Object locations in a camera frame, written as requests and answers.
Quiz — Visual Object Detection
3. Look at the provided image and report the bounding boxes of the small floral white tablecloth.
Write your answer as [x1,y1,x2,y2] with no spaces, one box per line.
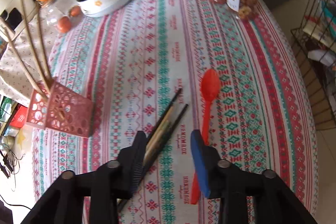
[1,0,88,107]

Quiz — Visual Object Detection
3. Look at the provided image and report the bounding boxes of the black wire storage rack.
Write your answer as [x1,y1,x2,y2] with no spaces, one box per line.
[290,0,335,131]

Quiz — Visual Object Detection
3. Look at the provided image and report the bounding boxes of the black chopstick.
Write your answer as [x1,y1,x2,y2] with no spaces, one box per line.
[130,104,189,197]
[146,88,183,152]

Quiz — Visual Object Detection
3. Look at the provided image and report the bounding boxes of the striped patterned tablecloth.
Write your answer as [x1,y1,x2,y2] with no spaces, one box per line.
[33,0,318,223]

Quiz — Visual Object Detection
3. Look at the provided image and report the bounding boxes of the light bamboo chopstick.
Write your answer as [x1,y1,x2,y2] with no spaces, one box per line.
[143,106,174,169]

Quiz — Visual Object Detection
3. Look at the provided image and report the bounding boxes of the pink perforated plastic utensil basket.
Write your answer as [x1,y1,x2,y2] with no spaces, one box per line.
[26,81,93,138]

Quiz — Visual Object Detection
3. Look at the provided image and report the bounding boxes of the clear glass jar wooden lid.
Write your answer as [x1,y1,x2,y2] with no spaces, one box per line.
[41,0,83,34]

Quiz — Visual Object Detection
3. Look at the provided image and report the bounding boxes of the plain wooden chopstick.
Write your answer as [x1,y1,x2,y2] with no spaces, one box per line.
[20,0,50,94]

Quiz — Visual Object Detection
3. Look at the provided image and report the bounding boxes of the red plastic spoon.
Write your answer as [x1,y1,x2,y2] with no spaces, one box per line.
[190,69,221,205]

